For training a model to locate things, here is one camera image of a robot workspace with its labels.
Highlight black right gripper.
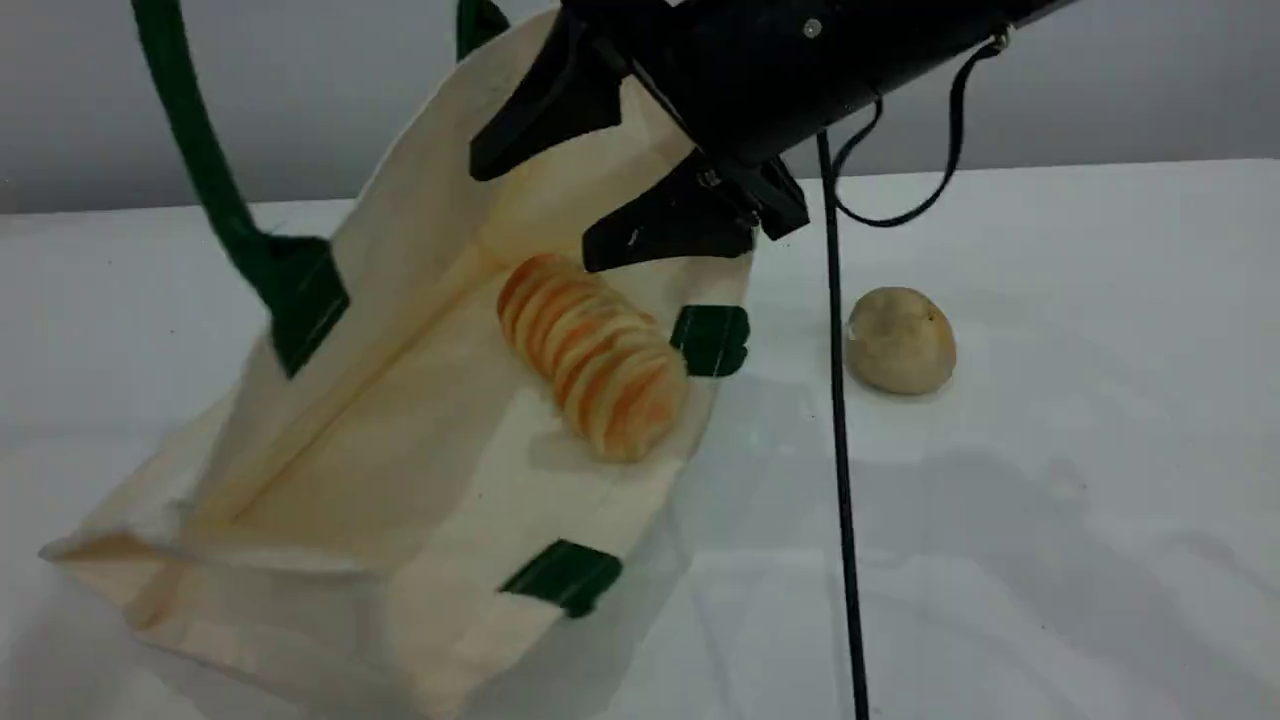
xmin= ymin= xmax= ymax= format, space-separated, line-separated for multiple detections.
xmin=468 ymin=0 xmax=901 ymax=274

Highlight long striped orange bread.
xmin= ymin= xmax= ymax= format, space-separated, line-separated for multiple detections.
xmin=497 ymin=252 xmax=691 ymax=463

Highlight round beige potato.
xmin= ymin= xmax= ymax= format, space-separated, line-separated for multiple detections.
xmin=845 ymin=287 xmax=958 ymax=396

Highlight white canvas bag green handles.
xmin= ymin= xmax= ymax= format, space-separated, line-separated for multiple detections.
xmin=38 ymin=0 xmax=756 ymax=720

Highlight thin black looped cable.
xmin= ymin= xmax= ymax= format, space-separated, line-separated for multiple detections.
xmin=828 ymin=25 xmax=1011 ymax=229

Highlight thick black cable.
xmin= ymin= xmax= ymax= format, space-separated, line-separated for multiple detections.
xmin=815 ymin=128 xmax=871 ymax=720

